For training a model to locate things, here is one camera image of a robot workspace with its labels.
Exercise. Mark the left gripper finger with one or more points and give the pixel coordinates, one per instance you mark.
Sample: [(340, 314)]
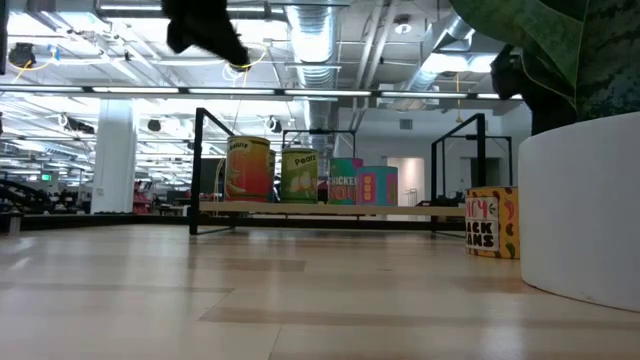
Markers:
[(235, 52)]

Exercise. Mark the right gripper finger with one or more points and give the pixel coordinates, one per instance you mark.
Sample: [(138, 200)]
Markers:
[(507, 75)]

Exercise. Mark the orange beans can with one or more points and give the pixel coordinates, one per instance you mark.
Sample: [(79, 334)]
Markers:
[(247, 170)]

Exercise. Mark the yellow black beans can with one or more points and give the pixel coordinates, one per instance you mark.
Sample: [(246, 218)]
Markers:
[(492, 222)]

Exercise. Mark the green pears can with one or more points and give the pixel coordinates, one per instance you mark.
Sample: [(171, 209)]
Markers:
[(299, 175)]

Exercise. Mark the teal can with pink panels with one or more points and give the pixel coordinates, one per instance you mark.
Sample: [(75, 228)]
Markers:
[(377, 186)]

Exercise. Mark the black-framed wooden shelf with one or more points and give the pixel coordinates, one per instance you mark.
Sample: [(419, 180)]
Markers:
[(325, 209)]

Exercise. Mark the long light strip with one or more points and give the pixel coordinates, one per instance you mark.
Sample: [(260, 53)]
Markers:
[(230, 91)]

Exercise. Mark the teal succulent in white pot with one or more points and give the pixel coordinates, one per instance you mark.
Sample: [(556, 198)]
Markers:
[(580, 210)]

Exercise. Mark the white pillar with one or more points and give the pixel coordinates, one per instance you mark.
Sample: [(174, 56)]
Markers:
[(114, 160)]

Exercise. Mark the silver ventilation duct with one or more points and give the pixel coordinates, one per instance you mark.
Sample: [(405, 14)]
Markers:
[(315, 45), (435, 75)]

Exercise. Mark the black aluminium table frame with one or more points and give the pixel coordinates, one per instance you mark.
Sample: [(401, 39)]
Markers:
[(125, 221)]

